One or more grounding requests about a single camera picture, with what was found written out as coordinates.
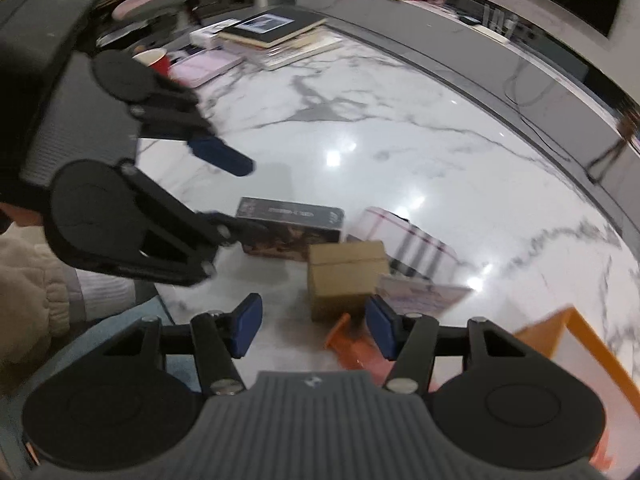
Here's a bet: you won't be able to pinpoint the dark printed card box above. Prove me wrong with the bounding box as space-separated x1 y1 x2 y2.
235 197 346 264

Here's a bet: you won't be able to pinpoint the pale pink pouch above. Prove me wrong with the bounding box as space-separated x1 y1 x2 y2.
169 50 247 89

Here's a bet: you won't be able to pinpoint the small white box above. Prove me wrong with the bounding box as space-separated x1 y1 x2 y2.
189 18 242 47

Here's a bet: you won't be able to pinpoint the small tan cardboard box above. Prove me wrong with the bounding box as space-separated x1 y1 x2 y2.
306 240 392 324

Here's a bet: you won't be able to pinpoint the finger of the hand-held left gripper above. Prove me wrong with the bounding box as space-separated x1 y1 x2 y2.
131 72 255 177
100 162 268 288

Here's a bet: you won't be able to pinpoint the grey television console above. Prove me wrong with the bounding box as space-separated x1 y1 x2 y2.
295 0 640 181

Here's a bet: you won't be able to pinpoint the stack of books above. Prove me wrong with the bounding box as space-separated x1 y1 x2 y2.
220 22 347 72

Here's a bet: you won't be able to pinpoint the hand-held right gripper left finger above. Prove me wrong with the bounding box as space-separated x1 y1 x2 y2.
102 292 264 395

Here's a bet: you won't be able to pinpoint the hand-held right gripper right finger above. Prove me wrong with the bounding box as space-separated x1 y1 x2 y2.
364 295 543 395

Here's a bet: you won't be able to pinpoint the orange cardboard box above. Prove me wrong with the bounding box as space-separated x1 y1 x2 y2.
514 307 640 473

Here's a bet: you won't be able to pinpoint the plaid wallet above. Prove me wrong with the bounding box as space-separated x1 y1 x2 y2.
346 206 460 281

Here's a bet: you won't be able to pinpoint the white router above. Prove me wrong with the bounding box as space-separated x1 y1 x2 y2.
481 6 522 41

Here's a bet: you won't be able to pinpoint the red cup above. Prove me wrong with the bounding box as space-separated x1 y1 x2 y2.
131 47 172 80

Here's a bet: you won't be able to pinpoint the black hardcover book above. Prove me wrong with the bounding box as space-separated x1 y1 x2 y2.
216 4 329 50

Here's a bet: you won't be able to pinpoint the person's blue jeans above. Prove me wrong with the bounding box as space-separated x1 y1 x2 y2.
45 295 211 391

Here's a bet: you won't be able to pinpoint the person's white top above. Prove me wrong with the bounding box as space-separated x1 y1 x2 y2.
65 267 138 322

